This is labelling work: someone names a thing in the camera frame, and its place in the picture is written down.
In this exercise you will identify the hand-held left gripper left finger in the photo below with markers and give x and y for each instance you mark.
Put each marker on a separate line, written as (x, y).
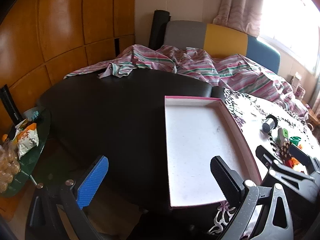
(92, 180)

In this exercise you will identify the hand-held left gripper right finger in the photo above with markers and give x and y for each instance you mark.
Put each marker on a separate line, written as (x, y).
(223, 177)

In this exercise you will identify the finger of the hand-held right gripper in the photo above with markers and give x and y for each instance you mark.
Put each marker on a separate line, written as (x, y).
(300, 153)
(262, 153)

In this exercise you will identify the orange plastic cube block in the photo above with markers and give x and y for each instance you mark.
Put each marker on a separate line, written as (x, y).
(295, 161)

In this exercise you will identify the green plastic mould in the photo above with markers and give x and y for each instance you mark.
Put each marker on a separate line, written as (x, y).
(295, 140)

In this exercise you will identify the red plastic block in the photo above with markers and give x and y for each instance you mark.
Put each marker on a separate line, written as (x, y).
(289, 164)

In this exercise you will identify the white green plug-in device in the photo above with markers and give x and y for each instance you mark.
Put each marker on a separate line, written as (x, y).
(283, 133)

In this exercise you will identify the clear cup with black lid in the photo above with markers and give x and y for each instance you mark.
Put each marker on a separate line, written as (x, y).
(268, 126)

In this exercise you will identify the pink-edged white tray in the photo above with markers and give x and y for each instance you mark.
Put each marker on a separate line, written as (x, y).
(200, 142)

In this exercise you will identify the wooden bedside table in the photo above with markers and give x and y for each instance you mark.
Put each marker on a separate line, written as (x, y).
(315, 115)

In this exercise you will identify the white floral embroidered tablecloth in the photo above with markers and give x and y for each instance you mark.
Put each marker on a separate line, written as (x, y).
(252, 110)

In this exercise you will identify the pink patterned box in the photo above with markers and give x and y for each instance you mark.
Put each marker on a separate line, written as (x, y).
(301, 91)

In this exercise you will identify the green glass side table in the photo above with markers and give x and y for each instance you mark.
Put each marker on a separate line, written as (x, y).
(41, 142)

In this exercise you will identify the white box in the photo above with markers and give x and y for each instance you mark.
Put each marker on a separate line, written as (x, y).
(296, 78)

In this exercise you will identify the white orange snack packet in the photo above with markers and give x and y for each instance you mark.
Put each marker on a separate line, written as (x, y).
(27, 140)

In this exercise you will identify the clear bag of buns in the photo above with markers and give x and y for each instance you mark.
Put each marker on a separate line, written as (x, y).
(8, 167)

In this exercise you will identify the teal packet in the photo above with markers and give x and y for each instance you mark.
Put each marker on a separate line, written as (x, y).
(35, 113)

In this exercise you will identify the pink striped blanket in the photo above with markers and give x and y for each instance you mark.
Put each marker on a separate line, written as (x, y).
(200, 65)

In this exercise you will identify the black slim box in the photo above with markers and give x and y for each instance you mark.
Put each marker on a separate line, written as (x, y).
(10, 105)

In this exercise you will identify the grey yellow blue headboard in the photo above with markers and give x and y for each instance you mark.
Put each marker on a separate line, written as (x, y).
(225, 40)

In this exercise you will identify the window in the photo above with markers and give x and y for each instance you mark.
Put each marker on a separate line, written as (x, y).
(290, 17)

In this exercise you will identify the pink patterned curtain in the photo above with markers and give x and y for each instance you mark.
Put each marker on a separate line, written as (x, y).
(240, 5)

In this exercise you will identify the black rolled mat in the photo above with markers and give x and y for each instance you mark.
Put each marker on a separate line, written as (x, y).
(157, 27)

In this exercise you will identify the wooden wardrobe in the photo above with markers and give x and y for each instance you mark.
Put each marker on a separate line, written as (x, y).
(62, 17)

